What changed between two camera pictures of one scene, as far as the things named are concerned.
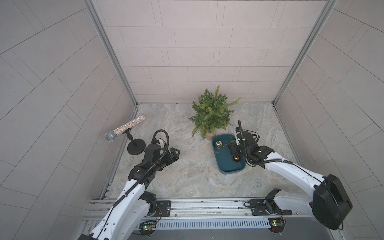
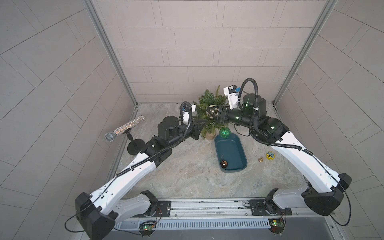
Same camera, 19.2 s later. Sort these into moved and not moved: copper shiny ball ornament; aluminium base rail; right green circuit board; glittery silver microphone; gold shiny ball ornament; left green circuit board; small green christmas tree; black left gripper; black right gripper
Moved: black right gripper; gold shiny ball ornament; copper shiny ball ornament; black left gripper
Not moved: right green circuit board; aluminium base rail; glittery silver microphone; small green christmas tree; left green circuit board
